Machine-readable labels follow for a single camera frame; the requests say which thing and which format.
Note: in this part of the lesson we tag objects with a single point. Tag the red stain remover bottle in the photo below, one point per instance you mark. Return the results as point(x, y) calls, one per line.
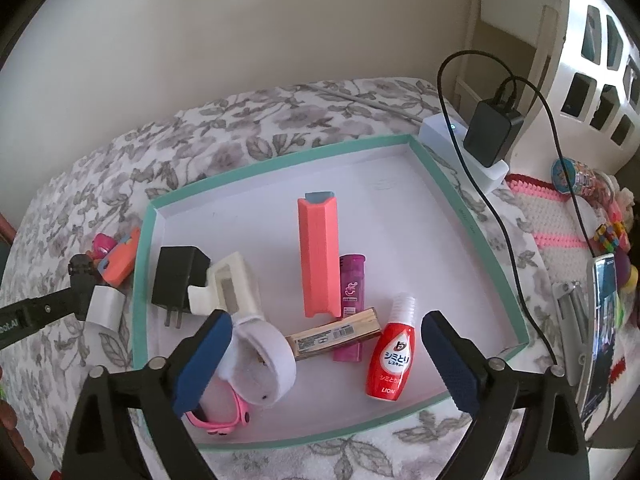
point(390, 355)

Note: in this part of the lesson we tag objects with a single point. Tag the colorful printed tube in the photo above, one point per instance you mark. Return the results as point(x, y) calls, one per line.
point(570, 175)

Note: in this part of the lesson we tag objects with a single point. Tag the purple lighter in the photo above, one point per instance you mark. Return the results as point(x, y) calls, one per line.
point(352, 280)

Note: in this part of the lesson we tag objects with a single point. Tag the white power strip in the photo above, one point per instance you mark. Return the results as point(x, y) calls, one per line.
point(435, 135)

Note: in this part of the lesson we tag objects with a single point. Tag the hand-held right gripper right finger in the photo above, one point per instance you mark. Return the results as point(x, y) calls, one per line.
point(450, 360)

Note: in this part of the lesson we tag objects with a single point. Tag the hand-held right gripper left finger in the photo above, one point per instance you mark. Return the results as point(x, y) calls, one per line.
point(200, 360)

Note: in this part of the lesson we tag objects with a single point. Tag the purple ball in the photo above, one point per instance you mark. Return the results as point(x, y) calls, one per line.
point(624, 264)

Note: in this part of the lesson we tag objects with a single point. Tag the red-brown wooden rail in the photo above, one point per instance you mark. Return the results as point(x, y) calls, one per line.
point(5, 230)

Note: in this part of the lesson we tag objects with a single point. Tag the green framed board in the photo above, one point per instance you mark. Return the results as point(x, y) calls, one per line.
point(400, 210)

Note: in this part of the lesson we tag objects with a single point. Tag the white round case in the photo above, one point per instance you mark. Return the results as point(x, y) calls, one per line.
point(270, 355)

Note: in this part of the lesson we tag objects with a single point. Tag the colorful block toy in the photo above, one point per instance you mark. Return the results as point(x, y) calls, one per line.
point(610, 235)

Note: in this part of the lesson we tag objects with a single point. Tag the metal phone stand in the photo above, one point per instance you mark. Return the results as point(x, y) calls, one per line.
point(575, 310)

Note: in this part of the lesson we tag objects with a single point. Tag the wooden block with label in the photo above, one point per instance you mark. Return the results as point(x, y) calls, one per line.
point(325, 335)

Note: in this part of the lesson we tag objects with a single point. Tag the black power adapter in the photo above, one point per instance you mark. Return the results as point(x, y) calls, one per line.
point(487, 132)

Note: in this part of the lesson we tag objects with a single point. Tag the smartphone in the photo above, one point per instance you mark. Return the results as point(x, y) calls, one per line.
point(602, 320)

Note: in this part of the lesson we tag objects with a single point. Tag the orange and blue plastic toy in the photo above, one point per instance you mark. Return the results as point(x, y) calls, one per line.
point(120, 260)

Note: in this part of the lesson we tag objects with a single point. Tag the black wall charger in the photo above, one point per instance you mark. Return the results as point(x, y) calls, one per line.
point(175, 275)

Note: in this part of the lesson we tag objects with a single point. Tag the pink wrist watch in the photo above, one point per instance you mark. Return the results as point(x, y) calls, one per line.
point(235, 412)

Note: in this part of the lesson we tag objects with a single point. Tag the white wooden frame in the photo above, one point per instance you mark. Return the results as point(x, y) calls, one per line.
point(545, 40)

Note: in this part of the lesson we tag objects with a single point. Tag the white headboard with cut-outs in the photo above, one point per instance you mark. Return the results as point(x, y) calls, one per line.
point(565, 60)

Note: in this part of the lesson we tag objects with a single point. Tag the coral long plastic case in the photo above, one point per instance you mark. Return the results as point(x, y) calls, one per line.
point(317, 250)

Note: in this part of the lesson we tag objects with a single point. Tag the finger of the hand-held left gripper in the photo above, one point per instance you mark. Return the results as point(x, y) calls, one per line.
point(82, 272)

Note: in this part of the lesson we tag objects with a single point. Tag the white plastic toy block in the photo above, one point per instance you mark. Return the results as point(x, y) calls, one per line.
point(240, 270)

